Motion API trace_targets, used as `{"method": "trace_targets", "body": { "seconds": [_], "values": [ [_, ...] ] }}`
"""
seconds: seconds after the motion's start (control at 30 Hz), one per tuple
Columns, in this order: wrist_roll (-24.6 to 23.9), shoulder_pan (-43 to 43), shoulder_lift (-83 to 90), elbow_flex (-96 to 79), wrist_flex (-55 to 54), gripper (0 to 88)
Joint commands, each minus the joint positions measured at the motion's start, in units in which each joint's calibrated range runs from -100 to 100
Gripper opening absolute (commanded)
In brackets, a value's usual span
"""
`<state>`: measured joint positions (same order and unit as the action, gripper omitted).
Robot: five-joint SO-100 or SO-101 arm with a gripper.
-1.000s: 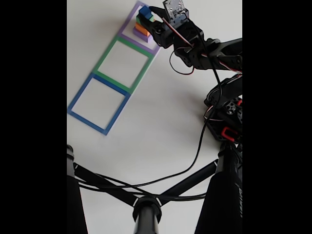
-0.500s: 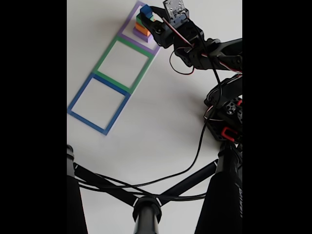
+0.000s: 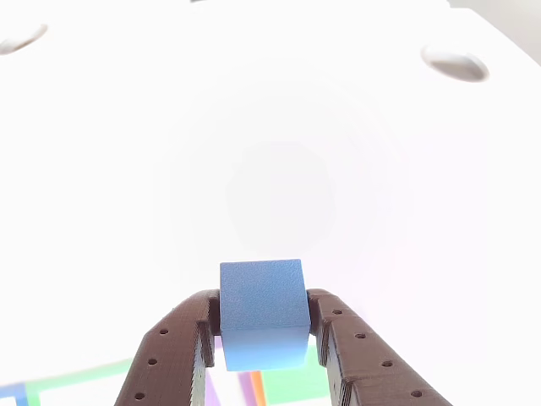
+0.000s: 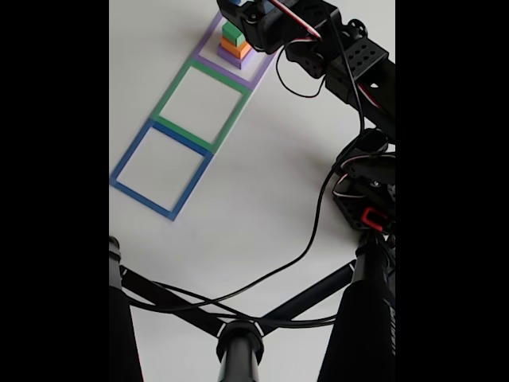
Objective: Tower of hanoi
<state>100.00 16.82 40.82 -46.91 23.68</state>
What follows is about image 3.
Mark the grey oval desk grommet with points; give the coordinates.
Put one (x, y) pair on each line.
(456, 63)
(21, 40)

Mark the green square frame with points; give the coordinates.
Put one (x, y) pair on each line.
(84, 376)

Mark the small blue cube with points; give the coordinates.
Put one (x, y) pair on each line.
(262, 296)

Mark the blue square frame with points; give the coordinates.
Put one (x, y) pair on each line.
(19, 395)

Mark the purple flat block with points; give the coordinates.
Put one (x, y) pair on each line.
(245, 387)

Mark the orange flat block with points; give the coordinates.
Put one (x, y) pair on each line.
(257, 389)

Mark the green cube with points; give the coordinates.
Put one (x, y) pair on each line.
(296, 385)

